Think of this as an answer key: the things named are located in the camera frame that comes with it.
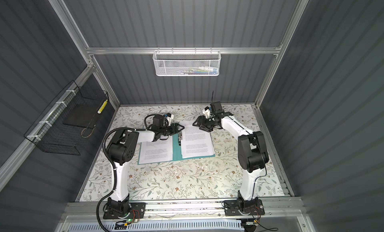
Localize printed white paper sheet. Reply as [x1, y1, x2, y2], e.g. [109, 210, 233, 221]
[138, 138, 173, 165]

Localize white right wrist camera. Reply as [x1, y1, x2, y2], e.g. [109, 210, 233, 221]
[203, 107, 212, 118]

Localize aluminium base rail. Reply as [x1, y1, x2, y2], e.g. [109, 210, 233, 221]
[60, 197, 307, 222]

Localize black corrugated cable conduit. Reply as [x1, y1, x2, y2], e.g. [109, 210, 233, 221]
[95, 113, 163, 232]

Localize white paper sheet underneath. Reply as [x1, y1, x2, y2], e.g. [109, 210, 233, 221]
[180, 121, 215, 159]

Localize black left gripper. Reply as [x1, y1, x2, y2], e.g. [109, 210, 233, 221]
[159, 123, 184, 136]

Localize teal file folder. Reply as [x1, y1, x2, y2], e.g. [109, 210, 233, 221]
[137, 120, 216, 166]

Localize black wire mesh basket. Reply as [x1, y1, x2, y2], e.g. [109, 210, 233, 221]
[24, 81, 109, 156]

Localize white wire mesh basket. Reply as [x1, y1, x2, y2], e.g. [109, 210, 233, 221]
[153, 51, 222, 77]

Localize yellow marker in basket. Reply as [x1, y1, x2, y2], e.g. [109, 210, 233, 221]
[97, 99, 109, 114]

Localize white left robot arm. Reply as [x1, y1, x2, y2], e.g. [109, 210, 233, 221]
[98, 113, 185, 219]

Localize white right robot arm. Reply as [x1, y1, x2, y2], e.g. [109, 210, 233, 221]
[193, 101, 269, 216]

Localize white vented cable duct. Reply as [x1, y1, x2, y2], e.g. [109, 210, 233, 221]
[67, 219, 245, 232]

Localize pens in white basket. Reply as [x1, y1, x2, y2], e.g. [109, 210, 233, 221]
[175, 66, 219, 76]

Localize black pad in basket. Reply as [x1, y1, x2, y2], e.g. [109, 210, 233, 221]
[63, 105, 101, 129]

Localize silver metal folder clip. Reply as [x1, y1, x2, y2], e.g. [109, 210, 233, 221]
[178, 132, 183, 146]

